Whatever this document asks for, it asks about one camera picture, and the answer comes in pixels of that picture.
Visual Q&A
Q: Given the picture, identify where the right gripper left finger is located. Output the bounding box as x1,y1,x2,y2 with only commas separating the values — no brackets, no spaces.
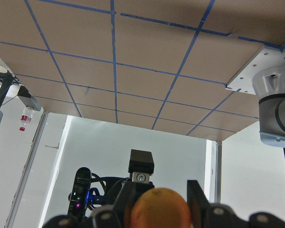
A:
109,181,136,228

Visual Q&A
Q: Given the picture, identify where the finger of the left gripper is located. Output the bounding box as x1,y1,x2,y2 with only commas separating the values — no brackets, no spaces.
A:
128,149,154,183

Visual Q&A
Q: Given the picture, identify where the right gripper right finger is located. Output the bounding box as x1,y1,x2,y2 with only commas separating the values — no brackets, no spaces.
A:
187,180,210,228

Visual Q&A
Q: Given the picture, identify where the yellow push button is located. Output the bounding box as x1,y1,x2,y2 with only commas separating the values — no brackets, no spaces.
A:
130,188,192,228

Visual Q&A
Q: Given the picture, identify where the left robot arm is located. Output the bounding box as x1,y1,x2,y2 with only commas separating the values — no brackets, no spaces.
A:
118,68,285,142

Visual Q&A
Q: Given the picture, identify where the plastic water bottle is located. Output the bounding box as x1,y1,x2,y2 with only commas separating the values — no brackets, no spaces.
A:
19,107,34,132

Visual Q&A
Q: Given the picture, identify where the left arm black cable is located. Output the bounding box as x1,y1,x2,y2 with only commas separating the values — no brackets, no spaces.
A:
90,172,129,207

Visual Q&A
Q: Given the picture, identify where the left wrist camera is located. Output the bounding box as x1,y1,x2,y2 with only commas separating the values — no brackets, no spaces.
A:
67,167,91,222

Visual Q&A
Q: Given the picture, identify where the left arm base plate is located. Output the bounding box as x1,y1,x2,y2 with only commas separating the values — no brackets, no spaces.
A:
226,46,285,95

